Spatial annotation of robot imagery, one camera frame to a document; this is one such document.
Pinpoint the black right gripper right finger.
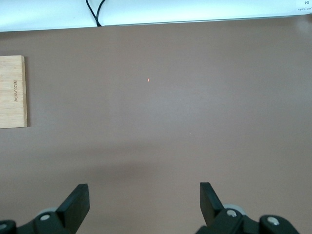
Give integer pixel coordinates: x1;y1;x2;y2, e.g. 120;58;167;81
196;182;299;234

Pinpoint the plain white panel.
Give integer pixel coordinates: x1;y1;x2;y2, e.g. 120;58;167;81
0;0;103;32

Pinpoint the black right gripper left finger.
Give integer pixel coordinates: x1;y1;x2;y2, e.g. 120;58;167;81
0;184;90;234

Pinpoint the brown table cover sheet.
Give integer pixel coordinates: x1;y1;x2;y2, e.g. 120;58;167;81
0;15;312;234

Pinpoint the white panel with silver edge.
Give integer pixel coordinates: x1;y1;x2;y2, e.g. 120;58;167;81
103;0;312;27

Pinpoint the black cable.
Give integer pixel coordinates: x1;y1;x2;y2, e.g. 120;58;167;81
85;0;102;27
96;0;106;25

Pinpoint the bamboo cutting board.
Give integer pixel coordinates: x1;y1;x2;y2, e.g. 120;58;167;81
0;55;28;129

